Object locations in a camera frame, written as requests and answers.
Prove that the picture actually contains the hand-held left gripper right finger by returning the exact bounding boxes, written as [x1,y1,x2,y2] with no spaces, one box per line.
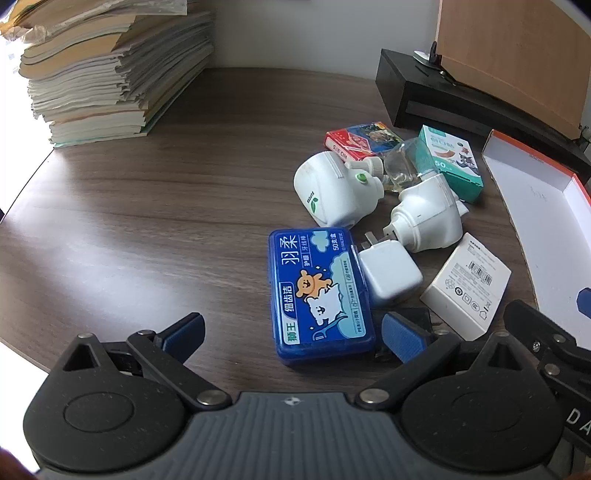
[355,311,536,411]

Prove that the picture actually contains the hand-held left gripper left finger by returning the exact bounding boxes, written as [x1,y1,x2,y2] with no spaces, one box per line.
[62,313,232,411]

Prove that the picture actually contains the white wall charger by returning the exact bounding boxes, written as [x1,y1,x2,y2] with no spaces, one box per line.
[358,232,424,309]

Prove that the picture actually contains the small white product box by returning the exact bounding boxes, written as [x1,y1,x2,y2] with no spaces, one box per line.
[419,244,512,342]

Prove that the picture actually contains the blue dental floss box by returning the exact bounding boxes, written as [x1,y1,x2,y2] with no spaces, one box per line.
[268,226,377,367]

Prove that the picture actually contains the orange-edged white cardboard box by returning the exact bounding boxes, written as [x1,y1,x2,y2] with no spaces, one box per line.
[481,129,591,324]

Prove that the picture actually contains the white heater with glass bottle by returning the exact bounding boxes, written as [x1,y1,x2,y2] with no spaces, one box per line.
[383,138,469,254]

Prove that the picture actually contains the white mosquito repellent heater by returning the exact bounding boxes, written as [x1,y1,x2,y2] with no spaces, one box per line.
[293,150,386,228]

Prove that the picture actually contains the small clear white-capped bottle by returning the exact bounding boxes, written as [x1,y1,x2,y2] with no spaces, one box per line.
[345,155,391,177]

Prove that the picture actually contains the teal bandage box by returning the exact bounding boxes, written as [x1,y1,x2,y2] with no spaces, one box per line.
[413,124,485,205]

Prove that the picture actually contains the red playing card box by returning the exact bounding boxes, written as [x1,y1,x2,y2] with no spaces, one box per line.
[325,121,404,160]

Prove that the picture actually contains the black monitor riser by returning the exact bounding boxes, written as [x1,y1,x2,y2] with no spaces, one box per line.
[375,48,591,176]

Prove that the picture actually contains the wooden book stand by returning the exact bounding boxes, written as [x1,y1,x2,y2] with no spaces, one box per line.
[434,0,589,139]

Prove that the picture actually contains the stack of books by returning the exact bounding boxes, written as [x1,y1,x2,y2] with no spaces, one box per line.
[0,0,215,148]

